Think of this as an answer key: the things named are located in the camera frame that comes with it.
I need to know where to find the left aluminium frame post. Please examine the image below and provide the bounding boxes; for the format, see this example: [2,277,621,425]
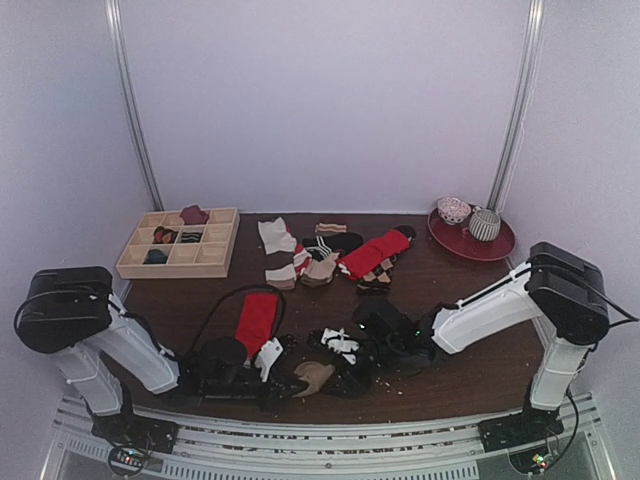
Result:
[104,0,164,211]

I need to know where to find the red round plate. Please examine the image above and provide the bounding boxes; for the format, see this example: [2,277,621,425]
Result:
[427,209,516,262]

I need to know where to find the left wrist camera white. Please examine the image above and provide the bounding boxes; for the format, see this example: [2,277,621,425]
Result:
[253,335,298,383]

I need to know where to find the white patterned bowl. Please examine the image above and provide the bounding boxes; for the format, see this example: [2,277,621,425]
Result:
[437,197,472,225]

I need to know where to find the red black rolled sock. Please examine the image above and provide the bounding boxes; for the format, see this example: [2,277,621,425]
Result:
[153,226,178,245]

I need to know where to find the right aluminium frame post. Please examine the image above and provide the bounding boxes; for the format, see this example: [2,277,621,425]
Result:
[487,0,545,214]

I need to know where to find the red folded sock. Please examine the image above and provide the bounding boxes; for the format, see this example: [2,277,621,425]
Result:
[337,225,417,280]

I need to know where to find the small striped folded sock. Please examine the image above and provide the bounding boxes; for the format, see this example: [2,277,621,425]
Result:
[314,223,348,235]

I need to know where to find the teal rolled sock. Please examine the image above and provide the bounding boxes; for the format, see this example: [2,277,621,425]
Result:
[144,249,168,265]

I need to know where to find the left black cable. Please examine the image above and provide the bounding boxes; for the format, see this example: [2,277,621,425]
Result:
[192,284,287,351]

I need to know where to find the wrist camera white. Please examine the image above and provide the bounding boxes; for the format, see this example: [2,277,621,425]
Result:
[253,335,298,383]
[307,327,361,366]

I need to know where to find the metal base rail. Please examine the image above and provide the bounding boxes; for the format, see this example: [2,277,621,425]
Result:
[42,394,614,480]

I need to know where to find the wooden compartment tray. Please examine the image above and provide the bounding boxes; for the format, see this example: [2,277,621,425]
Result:
[116,208,240,280]

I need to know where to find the argyle brown sock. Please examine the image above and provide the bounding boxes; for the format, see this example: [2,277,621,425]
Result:
[356,255,399,296]

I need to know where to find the tan brown sock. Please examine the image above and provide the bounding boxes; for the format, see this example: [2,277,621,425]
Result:
[294,361,335,398]

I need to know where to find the striped ceramic cup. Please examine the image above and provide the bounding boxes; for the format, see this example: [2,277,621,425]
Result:
[469,207,501,242]

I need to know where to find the aluminium frame post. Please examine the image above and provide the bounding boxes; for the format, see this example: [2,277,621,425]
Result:
[104,0,164,211]
[487,0,545,214]

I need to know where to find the black striped rolled sock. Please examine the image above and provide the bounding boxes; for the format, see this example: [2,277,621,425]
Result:
[179,231,203,244]

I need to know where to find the red and beige sock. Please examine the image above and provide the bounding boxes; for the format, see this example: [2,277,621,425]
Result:
[235,293,278,359]

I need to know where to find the beige white folded sock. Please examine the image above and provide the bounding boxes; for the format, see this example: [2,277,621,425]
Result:
[258,217,297,255]

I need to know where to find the maroon rolled sock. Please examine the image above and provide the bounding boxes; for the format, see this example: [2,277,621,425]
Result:
[180,205,210,225]

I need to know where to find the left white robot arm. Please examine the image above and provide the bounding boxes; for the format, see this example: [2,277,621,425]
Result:
[13,266,309,455]

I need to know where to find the black white striped sock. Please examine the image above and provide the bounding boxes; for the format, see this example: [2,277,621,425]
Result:
[302,232,364,261]

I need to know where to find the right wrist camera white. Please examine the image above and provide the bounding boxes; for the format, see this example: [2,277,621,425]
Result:
[307,327,361,366]

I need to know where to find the beige brown sock pile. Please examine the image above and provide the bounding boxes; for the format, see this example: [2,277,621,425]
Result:
[265,264,297,291]

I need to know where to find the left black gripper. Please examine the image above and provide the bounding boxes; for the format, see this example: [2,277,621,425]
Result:
[203,370,307,416]

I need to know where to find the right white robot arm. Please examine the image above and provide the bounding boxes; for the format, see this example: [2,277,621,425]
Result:
[308,242,610,452]

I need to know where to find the tan sock pair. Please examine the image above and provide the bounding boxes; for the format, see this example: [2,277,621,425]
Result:
[300,252,339,288]

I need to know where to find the red white striped sock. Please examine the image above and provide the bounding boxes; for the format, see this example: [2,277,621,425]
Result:
[293,243,312,278]

